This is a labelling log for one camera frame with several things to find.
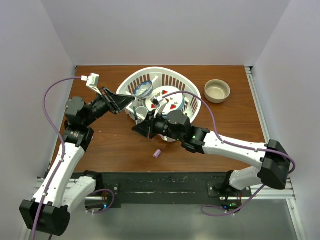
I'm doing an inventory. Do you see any purple highlighter cap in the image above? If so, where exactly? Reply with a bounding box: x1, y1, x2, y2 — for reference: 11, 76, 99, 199
153, 149, 162, 158

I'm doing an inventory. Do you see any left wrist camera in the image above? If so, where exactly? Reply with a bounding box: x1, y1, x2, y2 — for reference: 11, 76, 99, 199
80, 73, 102, 95

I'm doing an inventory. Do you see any blue white patterned bowl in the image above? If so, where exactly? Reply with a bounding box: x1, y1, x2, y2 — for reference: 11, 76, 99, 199
133, 80, 154, 99

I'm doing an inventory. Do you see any small white cup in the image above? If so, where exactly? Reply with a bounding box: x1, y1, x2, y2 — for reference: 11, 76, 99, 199
136, 106, 149, 119

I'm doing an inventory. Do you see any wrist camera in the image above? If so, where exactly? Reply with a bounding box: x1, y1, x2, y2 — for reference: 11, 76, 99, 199
80, 73, 102, 95
151, 93, 168, 117

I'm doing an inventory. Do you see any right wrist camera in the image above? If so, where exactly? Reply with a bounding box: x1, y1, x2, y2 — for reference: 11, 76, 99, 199
151, 93, 168, 117

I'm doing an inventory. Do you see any white plastic dish basket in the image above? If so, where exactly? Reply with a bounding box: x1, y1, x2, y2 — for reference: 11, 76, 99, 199
115, 66, 202, 143

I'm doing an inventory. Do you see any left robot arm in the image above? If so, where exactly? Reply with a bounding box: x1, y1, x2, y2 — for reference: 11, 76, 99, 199
19, 87, 135, 238

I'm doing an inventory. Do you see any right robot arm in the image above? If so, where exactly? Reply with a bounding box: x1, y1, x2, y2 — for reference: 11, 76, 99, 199
132, 110, 291, 197

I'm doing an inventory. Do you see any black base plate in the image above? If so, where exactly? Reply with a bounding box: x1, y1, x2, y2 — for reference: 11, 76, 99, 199
85, 172, 254, 210

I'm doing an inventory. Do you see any beige ceramic bowl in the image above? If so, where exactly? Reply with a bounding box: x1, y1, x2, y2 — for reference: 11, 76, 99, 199
204, 79, 231, 104

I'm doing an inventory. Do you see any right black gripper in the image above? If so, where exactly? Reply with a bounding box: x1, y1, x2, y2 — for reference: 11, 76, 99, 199
133, 109, 184, 142

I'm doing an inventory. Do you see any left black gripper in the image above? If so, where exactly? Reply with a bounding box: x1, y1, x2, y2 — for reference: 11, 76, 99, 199
83, 87, 135, 126

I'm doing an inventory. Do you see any watermelon pattern plate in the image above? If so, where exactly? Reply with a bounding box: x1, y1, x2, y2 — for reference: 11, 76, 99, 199
144, 85, 185, 117

